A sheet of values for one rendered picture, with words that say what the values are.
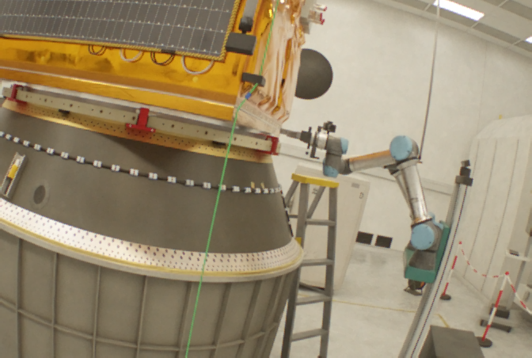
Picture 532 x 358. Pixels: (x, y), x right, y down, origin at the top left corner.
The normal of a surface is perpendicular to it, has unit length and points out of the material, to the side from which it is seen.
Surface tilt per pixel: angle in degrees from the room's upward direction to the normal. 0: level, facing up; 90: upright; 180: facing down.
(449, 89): 90
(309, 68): 90
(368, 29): 90
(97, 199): 62
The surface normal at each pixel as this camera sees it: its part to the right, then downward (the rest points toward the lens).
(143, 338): 0.40, 0.14
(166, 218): 0.50, -0.32
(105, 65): -0.19, 0.21
